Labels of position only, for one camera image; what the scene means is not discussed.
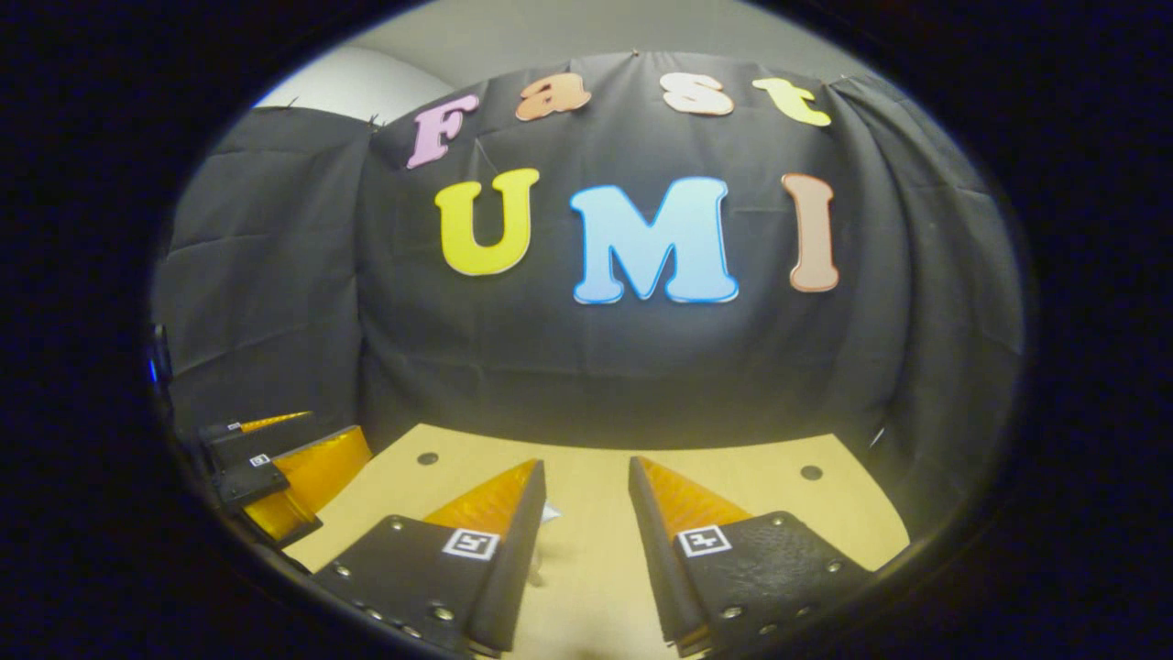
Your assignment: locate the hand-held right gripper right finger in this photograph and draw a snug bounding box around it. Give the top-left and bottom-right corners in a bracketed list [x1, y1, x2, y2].
[629, 456, 876, 656]

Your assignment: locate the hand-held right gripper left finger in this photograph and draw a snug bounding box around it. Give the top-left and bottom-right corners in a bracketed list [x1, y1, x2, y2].
[310, 458, 548, 656]

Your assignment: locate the light wooden desktop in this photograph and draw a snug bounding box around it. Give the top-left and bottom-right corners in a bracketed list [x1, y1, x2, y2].
[284, 423, 911, 660]

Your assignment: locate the black backdrop cloth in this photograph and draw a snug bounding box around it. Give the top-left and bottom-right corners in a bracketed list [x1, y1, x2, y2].
[151, 50, 1025, 542]

